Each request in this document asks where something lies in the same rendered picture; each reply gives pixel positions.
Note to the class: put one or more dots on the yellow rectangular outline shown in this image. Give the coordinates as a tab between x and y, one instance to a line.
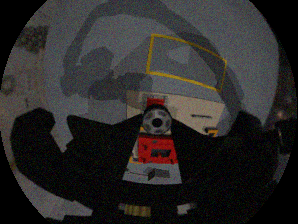
176	77

